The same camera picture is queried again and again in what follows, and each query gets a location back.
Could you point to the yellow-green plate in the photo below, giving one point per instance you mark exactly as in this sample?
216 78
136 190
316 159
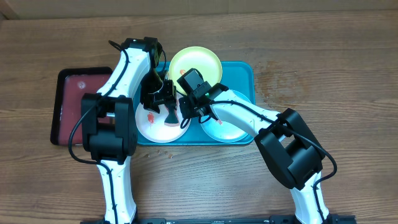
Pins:
200 58

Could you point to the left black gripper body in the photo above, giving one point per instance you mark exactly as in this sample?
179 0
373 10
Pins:
155 90

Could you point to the white plate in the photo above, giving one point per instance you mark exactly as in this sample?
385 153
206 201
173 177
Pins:
153 127

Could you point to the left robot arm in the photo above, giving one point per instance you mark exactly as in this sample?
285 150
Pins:
108 123

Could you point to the teal plastic serving tray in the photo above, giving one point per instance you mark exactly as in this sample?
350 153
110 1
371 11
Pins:
238 77

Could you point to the light blue plate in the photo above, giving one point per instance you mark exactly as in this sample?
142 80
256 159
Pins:
222 131

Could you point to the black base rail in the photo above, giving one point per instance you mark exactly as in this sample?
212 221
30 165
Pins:
274 219

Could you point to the black red-lined water tray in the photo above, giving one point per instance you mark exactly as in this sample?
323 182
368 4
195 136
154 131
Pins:
72 84

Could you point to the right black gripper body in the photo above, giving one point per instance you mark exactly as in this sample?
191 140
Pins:
189 111

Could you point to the green and orange sponge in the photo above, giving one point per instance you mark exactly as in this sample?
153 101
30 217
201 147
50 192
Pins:
172 118

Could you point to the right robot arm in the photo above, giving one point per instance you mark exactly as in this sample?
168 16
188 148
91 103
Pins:
288 147

